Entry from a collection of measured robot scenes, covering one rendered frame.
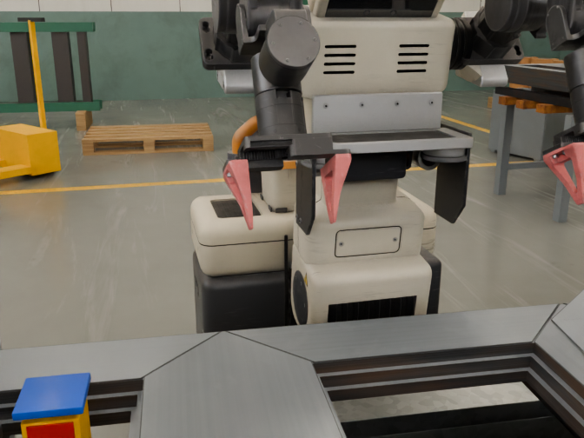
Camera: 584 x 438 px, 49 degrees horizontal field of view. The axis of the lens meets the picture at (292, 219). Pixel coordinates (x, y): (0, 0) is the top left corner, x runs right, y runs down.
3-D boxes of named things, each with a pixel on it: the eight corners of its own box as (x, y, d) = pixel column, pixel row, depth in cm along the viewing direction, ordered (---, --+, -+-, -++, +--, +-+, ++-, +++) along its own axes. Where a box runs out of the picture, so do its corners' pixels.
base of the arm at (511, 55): (507, 22, 114) (446, 22, 111) (532, -9, 107) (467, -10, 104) (520, 64, 111) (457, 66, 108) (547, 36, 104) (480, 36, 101)
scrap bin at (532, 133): (571, 157, 581) (580, 94, 564) (539, 162, 560) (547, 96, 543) (517, 146, 631) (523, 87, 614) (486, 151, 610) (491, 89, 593)
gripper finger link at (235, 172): (300, 221, 70) (290, 138, 72) (235, 226, 69) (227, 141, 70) (287, 230, 77) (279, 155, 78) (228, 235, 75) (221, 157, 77)
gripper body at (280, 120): (335, 148, 73) (327, 86, 74) (246, 152, 71) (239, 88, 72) (320, 162, 79) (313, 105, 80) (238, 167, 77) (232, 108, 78)
